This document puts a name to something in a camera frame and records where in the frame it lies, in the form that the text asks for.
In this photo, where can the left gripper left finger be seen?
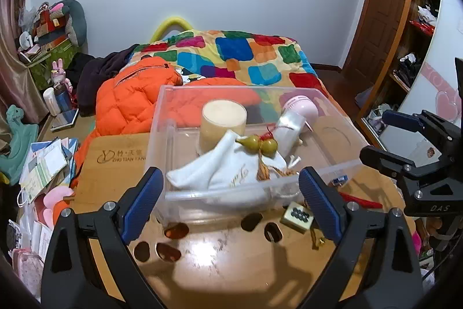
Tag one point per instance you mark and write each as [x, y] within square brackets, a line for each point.
[70, 276]

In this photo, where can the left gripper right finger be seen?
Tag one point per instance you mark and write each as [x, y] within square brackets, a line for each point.
[392, 278]

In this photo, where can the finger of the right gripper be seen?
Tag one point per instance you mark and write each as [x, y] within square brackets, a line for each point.
[395, 166]
[398, 120]

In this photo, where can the dark blue card box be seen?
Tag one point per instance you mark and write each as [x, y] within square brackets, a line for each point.
[339, 181]

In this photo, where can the green mahjong tile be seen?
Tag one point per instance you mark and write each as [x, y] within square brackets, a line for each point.
[297, 217]

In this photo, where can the golden gourd charm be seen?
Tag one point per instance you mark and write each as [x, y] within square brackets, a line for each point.
[264, 146]

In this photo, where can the white cloth pouch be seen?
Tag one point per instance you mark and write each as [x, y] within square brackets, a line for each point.
[228, 165]

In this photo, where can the red drawstring pouch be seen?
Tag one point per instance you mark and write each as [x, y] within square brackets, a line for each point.
[361, 202]

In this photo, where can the pink round device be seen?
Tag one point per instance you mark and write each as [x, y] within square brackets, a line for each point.
[303, 106]

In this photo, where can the wooden shelf unit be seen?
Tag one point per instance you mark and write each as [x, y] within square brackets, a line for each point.
[415, 38]

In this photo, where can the stack of paper cards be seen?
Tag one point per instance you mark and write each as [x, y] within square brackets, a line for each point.
[48, 164]

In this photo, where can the brown wooden door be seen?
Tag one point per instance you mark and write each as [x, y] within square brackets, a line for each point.
[372, 48]

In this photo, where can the colourful patchwork blanket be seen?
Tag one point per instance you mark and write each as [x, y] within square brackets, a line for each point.
[252, 59]

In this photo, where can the teal dinosaur plush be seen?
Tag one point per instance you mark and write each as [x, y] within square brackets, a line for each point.
[23, 135]

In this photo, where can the clear plastic storage bin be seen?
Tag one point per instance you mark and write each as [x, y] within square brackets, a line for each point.
[331, 147]

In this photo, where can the cream candle jar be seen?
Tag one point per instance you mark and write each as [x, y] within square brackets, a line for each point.
[218, 116]

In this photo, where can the striped pink curtain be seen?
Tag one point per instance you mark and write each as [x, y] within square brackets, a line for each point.
[17, 84]

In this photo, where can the orange puffer jacket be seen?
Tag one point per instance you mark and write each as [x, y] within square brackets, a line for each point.
[125, 104]

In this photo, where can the pink bunny toy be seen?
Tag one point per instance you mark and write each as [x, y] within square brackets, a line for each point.
[58, 75]

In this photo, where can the dark purple garment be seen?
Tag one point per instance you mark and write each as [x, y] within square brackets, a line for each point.
[87, 74]

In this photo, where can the green storage box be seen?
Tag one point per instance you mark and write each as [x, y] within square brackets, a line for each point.
[41, 67]

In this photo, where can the grey plush cushion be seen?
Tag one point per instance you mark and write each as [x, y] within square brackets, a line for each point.
[76, 26]

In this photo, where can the yellow foam headboard loop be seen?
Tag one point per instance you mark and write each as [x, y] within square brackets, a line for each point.
[167, 24]

